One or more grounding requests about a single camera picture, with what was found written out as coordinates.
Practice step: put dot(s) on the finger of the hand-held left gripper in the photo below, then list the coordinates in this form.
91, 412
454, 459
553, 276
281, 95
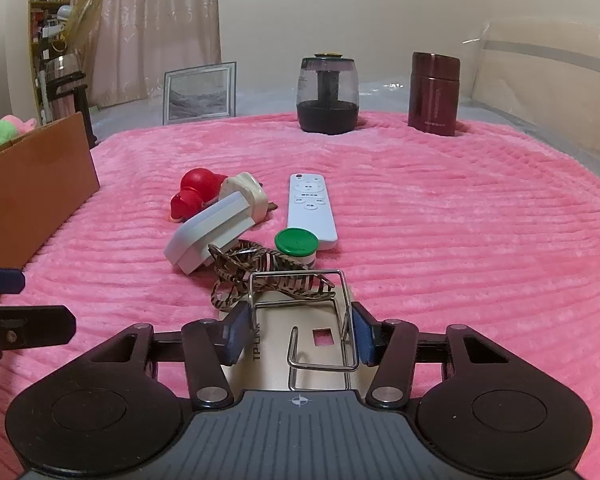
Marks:
30, 325
2, 281

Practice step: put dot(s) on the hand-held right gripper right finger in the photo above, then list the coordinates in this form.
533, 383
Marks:
362, 332

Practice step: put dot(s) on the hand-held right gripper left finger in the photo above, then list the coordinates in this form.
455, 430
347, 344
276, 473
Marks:
235, 336

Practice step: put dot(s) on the gold router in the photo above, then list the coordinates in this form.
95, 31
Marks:
275, 332

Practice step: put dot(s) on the brown cardboard box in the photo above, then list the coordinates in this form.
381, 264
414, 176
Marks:
35, 185

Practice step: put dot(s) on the green lid white bottle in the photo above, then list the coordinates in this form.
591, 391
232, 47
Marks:
294, 241

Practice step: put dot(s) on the red cat figurine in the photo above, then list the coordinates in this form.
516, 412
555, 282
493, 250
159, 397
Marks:
197, 185

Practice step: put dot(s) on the white power adapter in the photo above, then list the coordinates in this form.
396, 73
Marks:
205, 232

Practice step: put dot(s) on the pink ribbed blanket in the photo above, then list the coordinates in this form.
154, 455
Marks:
455, 240

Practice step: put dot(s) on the white remote control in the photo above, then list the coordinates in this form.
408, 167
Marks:
310, 210

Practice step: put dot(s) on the white computer mouse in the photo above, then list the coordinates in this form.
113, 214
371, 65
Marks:
247, 187

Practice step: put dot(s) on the green pink plush toy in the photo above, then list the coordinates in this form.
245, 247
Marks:
5, 130

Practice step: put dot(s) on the steel thermo pot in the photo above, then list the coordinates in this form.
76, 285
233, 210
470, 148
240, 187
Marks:
62, 80

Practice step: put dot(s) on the glass jar with dark base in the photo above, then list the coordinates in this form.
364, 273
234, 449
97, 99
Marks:
328, 110

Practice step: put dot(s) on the plastic-covered mattress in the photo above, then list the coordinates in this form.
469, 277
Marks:
380, 95

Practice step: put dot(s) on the maroon thermos flask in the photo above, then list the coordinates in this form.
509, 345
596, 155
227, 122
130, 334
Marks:
434, 95

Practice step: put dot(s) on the beige standing fan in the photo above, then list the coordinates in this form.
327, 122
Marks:
87, 25

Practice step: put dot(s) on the beige patterned curtain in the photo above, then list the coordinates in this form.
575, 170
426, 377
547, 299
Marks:
155, 25

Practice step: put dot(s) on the plastic-wrapped wooden headboard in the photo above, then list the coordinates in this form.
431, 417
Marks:
545, 90

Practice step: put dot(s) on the silver picture frame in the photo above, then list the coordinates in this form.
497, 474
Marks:
199, 94

